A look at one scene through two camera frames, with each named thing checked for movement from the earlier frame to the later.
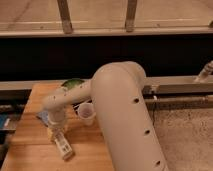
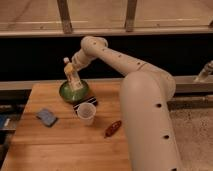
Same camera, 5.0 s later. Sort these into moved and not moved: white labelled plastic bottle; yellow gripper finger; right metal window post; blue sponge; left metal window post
Moved: white labelled plastic bottle; yellow gripper finger
Not moved: right metal window post; left metal window post; blue sponge
